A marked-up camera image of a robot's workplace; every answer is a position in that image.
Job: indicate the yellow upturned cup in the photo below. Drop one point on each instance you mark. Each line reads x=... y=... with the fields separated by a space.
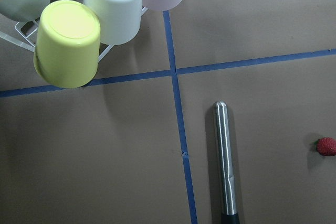
x=67 y=45

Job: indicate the steel muddler black tip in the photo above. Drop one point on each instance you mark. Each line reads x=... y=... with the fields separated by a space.
x=226 y=172

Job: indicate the white upturned cup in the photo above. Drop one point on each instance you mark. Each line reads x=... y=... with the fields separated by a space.
x=119 y=19

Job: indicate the red strawberry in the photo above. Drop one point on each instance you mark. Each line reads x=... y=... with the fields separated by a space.
x=325 y=146

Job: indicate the white wire cup rack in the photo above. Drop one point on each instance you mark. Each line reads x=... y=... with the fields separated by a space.
x=27 y=32

